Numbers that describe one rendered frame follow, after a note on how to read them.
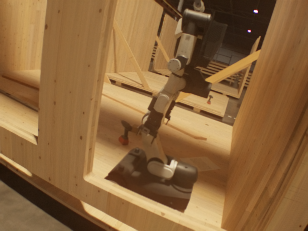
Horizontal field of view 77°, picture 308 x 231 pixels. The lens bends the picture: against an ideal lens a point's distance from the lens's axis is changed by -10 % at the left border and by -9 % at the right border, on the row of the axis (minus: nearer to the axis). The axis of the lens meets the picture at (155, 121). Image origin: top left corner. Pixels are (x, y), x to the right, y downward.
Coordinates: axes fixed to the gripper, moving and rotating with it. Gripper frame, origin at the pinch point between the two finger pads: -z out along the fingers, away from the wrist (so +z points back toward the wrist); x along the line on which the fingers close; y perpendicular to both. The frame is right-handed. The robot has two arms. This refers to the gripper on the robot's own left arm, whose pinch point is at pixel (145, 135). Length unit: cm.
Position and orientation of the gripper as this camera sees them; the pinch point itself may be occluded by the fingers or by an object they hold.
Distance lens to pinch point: 140.4
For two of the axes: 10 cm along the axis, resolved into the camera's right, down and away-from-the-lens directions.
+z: 4.3, -8.3, -3.6
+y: -2.6, 2.6, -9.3
